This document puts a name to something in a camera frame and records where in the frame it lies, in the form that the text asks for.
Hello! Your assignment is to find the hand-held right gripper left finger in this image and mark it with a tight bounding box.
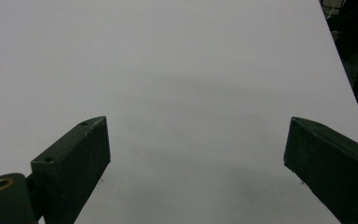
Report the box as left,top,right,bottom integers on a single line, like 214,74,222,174
30,116,112,224

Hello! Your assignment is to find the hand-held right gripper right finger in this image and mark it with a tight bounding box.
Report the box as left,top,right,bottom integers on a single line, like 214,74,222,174
282,116,358,224

